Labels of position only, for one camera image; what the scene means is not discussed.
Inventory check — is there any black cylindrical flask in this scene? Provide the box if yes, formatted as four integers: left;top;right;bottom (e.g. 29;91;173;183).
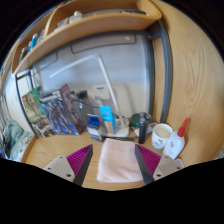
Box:
138;116;149;145

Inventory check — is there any green round tin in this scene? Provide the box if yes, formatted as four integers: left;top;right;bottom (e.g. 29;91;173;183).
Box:
129;112;154;129

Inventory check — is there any light blue narrow box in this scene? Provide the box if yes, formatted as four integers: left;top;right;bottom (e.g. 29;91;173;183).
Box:
98;105;117;135

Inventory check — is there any small dark blue box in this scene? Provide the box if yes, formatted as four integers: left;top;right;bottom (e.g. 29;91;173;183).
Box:
86;113;104;143

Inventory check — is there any teal bedding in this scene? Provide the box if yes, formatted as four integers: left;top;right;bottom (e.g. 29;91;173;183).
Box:
0;119;34;163

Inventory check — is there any light pink towel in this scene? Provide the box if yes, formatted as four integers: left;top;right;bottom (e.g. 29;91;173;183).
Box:
96;138;146;184

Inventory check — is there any wooden shelf unit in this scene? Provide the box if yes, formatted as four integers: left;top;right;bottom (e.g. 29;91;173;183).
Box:
11;0;163;76

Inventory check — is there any blue robot model kit box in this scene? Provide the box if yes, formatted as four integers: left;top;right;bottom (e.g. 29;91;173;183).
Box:
38;83;84;136

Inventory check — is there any green tree figure box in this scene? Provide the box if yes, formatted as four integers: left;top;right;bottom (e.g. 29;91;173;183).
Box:
21;87;56;138

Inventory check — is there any white red-pump lotion bottle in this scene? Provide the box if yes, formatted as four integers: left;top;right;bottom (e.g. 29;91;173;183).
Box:
162;117;192;160

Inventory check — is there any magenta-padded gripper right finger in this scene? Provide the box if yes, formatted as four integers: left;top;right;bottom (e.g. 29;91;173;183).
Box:
134;144;184;185

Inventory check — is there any white mug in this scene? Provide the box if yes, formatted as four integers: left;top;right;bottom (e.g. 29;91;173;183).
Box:
151;123;174;150

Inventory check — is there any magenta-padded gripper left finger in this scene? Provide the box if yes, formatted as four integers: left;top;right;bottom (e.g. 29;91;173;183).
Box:
43;144;94;187

